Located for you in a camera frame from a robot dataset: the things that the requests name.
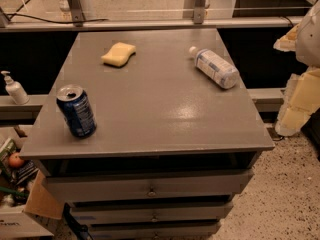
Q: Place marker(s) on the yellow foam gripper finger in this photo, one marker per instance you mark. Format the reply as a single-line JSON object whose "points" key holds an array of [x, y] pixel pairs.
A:
{"points": [[301, 100], [287, 42]]}

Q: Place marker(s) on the cardboard box with clutter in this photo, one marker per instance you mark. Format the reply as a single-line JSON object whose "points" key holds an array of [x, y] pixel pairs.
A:
{"points": [[27, 209]]}

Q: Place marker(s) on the blue pepsi can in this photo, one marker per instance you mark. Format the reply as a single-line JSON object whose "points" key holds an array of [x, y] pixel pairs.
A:
{"points": [[73, 102]]}

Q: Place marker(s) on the grey drawer cabinet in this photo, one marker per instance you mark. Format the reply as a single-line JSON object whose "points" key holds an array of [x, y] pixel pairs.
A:
{"points": [[171, 148]]}

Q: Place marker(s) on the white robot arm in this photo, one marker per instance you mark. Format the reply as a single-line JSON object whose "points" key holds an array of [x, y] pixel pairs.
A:
{"points": [[308, 38]]}

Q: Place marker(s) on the clear plastic bottle blue label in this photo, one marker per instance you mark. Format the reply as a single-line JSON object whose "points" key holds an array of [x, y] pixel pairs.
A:
{"points": [[215, 67]]}

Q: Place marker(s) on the grey metal rail frame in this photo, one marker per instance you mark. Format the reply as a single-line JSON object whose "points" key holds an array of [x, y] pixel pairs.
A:
{"points": [[90, 15]]}

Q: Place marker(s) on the white pump dispenser bottle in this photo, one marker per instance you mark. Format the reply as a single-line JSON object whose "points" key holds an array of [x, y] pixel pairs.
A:
{"points": [[15, 89]]}

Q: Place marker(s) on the orange fruit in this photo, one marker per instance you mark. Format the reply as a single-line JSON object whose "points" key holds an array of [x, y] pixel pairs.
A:
{"points": [[15, 161]]}

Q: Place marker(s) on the yellow sponge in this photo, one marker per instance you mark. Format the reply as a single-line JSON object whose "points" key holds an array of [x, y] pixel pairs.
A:
{"points": [[119, 54]]}

